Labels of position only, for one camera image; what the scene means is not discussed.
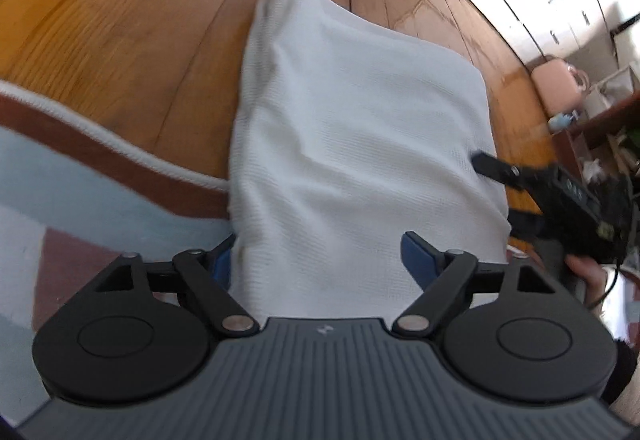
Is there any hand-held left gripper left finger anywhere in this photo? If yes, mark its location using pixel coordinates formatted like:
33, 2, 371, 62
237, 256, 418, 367
87, 234, 261, 337

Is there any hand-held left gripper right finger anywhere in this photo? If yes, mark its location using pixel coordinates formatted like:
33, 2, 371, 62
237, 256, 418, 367
392, 231, 558, 336

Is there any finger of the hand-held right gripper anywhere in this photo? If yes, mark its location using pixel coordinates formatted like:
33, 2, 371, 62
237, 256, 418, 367
472, 150, 551, 195
509, 209, 547, 242

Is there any white knit garment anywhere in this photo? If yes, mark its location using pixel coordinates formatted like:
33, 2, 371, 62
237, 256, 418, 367
227, 0, 512, 321

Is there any person's right hand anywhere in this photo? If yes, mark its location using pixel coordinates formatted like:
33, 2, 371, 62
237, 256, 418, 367
564, 254, 610, 317

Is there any dark wooden shelf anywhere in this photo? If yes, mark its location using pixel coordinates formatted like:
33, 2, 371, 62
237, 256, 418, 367
552, 92, 640, 203

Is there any small blue toy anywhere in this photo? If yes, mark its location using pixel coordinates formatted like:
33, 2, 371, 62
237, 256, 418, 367
547, 112, 577, 134

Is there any pink carry case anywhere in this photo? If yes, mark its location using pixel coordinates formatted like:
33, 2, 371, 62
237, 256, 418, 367
531, 55, 589, 119

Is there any blue and red rug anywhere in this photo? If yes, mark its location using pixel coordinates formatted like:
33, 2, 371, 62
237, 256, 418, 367
0, 80, 236, 426

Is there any black cable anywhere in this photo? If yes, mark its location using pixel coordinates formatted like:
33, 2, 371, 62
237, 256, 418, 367
584, 262, 627, 312

